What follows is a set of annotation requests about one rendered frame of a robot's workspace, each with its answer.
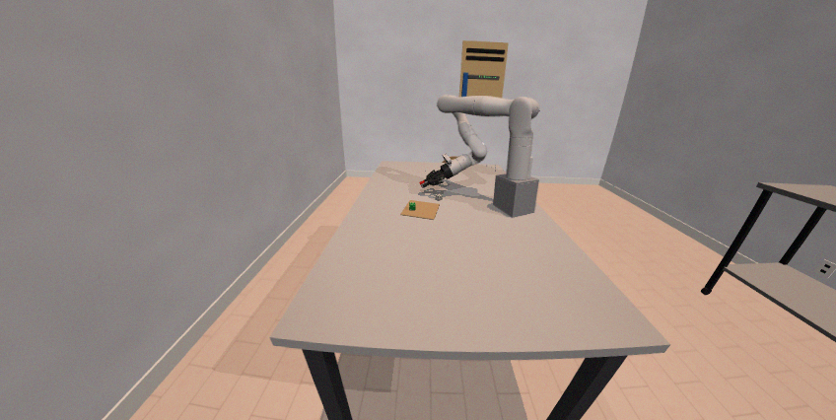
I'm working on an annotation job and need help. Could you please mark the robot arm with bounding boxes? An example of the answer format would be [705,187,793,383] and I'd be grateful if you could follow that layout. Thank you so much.
[437,95,539,180]

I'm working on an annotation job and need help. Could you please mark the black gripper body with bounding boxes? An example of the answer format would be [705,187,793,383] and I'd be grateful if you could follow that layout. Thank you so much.
[435,164,453,179]

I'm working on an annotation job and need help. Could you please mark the tan flat mat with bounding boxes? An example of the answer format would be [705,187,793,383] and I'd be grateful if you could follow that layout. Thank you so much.
[401,200,440,220]

